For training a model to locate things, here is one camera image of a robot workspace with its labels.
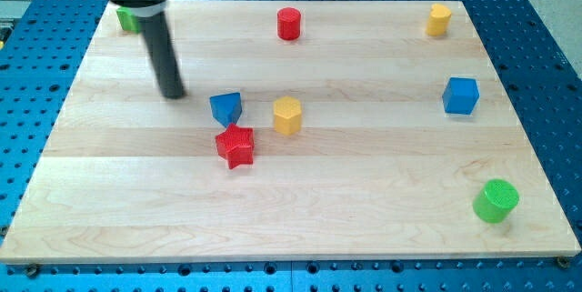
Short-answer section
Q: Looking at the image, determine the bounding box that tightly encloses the black cylindrical end effector rod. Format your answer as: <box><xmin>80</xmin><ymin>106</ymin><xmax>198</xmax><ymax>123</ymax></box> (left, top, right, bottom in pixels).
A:
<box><xmin>138</xmin><ymin>11</ymin><xmax>186</xmax><ymax>99</ymax></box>

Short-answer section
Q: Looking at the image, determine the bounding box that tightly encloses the blue triangle block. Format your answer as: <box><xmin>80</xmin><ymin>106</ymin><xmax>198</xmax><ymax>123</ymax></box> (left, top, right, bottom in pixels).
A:
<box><xmin>209</xmin><ymin>92</ymin><xmax>242</xmax><ymax>127</ymax></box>

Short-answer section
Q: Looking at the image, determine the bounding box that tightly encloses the red cylinder block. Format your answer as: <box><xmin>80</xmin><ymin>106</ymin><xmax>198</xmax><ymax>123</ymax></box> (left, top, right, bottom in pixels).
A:
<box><xmin>276</xmin><ymin>7</ymin><xmax>302</xmax><ymax>41</ymax></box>

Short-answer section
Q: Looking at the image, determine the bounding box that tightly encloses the red star block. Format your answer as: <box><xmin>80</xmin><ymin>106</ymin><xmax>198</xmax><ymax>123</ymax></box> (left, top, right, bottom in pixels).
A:
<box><xmin>215</xmin><ymin>124</ymin><xmax>255</xmax><ymax>169</ymax></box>

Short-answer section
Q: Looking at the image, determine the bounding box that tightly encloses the yellow hexagon block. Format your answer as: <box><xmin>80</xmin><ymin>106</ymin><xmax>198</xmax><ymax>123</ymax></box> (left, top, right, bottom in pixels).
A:
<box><xmin>273</xmin><ymin>96</ymin><xmax>302</xmax><ymax>136</ymax></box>

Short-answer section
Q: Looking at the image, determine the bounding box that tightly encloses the wooden board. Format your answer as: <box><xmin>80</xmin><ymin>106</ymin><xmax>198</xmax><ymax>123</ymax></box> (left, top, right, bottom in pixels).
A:
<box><xmin>1</xmin><ymin>0</ymin><xmax>580</xmax><ymax>264</ymax></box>

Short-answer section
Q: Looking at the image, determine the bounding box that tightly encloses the board corner screw left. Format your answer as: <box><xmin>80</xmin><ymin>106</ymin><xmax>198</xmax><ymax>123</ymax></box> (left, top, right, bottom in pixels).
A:
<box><xmin>23</xmin><ymin>264</ymin><xmax>41</xmax><ymax>278</ymax></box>

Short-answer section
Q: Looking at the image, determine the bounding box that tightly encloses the board corner screw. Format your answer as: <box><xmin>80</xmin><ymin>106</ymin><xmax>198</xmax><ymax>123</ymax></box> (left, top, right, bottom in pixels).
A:
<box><xmin>23</xmin><ymin>264</ymin><xmax>41</xmax><ymax>278</ymax></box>
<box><xmin>555</xmin><ymin>257</ymin><xmax>570</xmax><ymax>269</ymax></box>

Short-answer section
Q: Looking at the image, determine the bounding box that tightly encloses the yellow heart block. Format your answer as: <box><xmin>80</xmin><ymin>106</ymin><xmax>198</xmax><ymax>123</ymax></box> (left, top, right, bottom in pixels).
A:
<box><xmin>426</xmin><ymin>4</ymin><xmax>452</xmax><ymax>36</ymax></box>

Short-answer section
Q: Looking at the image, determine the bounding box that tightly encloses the blue cube block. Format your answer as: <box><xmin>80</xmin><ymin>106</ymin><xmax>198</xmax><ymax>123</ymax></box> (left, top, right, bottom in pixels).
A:
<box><xmin>442</xmin><ymin>77</ymin><xmax>480</xmax><ymax>115</ymax></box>

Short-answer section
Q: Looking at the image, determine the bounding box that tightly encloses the green cylinder block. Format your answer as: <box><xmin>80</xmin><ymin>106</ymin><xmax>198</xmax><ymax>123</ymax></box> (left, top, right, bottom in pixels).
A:
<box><xmin>472</xmin><ymin>178</ymin><xmax>520</xmax><ymax>224</ymax></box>

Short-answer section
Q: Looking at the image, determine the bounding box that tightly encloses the board corner screw right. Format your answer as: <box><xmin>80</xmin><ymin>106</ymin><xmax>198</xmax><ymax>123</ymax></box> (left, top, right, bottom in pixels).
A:
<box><xmin>555</xmin><ymin>257</ymin><xmax>570</xmax><ymax>269</ymax></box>

